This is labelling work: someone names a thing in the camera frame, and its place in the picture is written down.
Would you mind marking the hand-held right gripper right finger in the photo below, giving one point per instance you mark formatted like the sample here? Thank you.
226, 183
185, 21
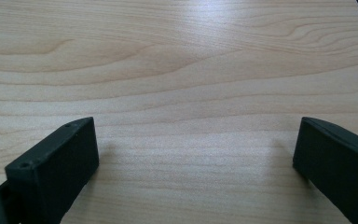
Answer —
338, 168

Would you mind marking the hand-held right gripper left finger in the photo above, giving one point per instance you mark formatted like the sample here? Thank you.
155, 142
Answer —
56, 168

